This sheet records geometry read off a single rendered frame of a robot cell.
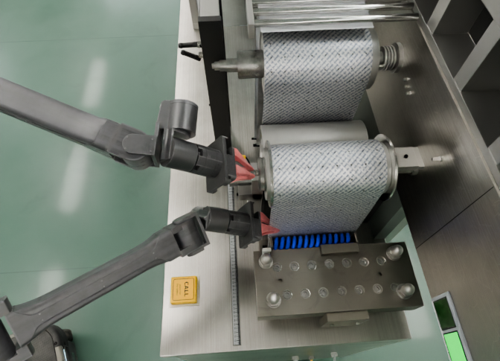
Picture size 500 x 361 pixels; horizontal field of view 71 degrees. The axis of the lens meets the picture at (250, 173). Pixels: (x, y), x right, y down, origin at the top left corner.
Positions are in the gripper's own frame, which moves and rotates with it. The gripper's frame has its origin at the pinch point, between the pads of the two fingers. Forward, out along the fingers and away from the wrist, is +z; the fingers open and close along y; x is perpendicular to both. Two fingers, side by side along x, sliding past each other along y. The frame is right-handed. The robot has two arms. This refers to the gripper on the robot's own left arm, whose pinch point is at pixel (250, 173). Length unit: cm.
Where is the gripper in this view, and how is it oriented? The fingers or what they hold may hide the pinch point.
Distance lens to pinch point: 75.1
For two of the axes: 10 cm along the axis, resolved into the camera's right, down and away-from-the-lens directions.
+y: 1.0, 9.0, -4.3
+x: 6.3, -3.9, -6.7
